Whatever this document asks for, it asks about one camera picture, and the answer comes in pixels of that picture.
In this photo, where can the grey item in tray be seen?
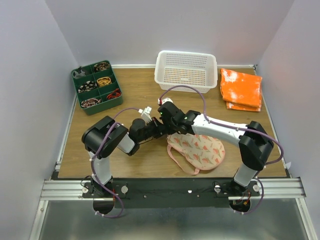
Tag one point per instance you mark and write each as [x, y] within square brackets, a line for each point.
[78, 73]

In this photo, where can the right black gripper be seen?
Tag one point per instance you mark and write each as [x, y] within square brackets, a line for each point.
[161, 117]

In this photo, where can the black floral scrunchie top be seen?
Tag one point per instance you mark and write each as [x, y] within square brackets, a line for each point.
[101, 66]

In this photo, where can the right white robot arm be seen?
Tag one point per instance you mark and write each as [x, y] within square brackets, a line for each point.
[254, 144]

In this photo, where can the black white dotted scrunchie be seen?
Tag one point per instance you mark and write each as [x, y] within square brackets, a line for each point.
[86, 87]

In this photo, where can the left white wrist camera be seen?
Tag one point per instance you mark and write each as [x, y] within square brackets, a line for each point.
[145, 114]

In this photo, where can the pink floral laundry bag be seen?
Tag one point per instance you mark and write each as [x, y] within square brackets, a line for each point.
[204, 153]

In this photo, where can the orange white cloth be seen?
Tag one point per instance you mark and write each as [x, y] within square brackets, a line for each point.
[241, 91]

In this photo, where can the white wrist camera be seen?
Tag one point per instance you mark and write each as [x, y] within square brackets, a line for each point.
[145, 114]
[161, 101]

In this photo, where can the black floral scrunchie bottom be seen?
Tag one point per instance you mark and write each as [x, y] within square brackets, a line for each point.
[90, 102]

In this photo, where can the black floral scrunchie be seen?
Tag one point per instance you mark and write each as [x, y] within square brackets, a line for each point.
[90, 102]
[101, 66]

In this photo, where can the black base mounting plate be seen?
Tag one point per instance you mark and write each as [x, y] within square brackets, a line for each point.
[181, 192]

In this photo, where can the white plastic basket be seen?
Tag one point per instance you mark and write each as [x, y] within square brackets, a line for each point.
[198, 70]

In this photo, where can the green compartment tray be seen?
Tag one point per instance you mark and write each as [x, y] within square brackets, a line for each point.
[108, 89]

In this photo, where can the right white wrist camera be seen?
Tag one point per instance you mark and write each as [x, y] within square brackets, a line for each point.
[161, 101]

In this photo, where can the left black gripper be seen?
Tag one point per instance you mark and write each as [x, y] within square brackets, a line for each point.
[158, 127]

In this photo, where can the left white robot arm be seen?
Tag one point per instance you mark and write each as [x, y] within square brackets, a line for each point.
[101, 139]

